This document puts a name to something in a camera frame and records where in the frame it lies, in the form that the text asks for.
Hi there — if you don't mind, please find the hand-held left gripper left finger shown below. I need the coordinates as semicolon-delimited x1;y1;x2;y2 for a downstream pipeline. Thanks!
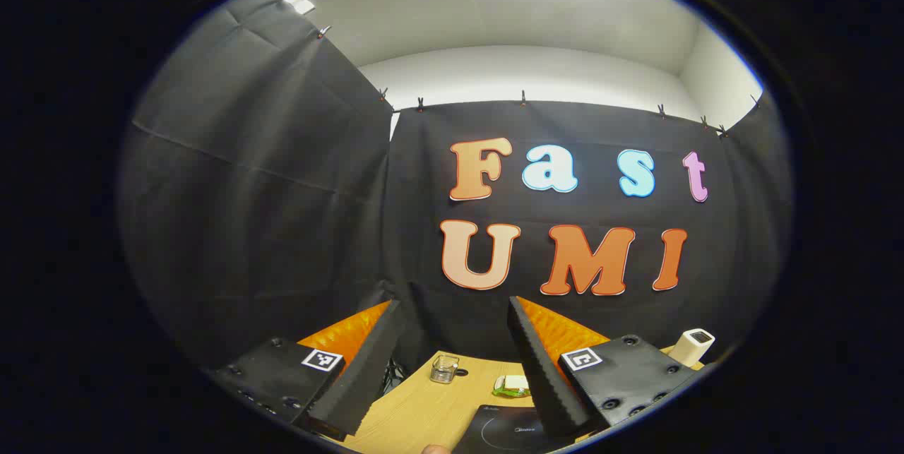
212;299;408;443

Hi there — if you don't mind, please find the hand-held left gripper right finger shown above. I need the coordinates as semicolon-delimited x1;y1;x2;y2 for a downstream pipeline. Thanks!
506;295;708;441

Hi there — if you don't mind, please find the black induction cooktop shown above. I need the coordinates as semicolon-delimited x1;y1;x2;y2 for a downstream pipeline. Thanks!
452;405;593;454

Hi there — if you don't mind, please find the sandwich with lettuce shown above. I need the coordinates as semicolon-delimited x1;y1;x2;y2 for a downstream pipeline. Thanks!
492;374;532;399

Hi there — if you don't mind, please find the clear glass jar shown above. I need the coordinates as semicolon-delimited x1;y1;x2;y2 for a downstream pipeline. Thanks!
431;354;460;385

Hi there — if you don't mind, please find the white toaster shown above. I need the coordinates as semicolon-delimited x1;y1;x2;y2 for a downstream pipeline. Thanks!
667;328;716;369

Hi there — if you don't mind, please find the row of small cloth clips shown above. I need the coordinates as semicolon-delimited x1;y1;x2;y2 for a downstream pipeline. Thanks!
316;25;762;138

